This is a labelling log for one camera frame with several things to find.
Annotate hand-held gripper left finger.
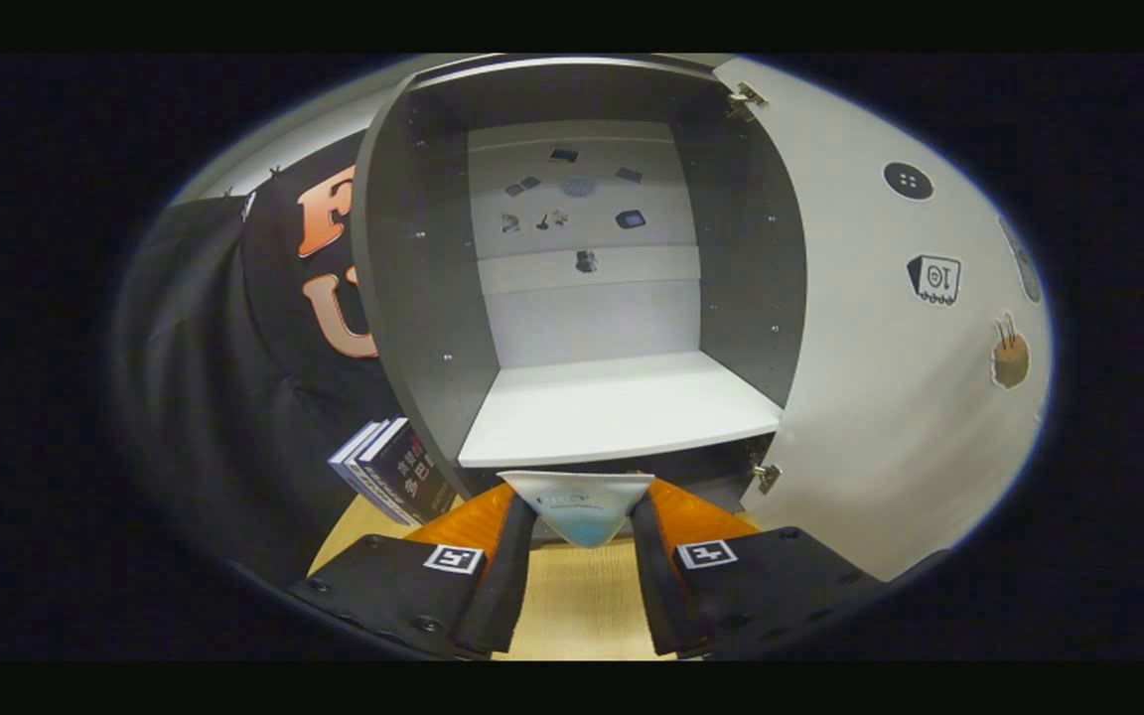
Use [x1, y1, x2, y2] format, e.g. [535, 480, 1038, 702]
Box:
[289, 482, 538, 658]

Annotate white blue pouch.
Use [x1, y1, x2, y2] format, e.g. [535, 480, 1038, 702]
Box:
[498, 470, 655, 549]

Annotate dark cover book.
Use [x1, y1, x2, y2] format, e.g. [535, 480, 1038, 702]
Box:
[358, 419, 457, 527]

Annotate blue white book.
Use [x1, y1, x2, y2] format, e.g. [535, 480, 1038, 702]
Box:
[328, 419, 414, 525]

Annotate black backdrop cloth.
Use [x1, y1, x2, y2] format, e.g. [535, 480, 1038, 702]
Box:
[110, 129, 434, 587]

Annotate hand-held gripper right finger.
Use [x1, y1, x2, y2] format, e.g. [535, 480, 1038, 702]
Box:
[629, 477, 886, 658]

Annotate white cabinet shelf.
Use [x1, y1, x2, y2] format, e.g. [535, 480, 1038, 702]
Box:
[458, 350, 784, 468]

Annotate grey cabinet body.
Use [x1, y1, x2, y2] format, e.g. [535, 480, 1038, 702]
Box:
[352, 55, 809, 498]

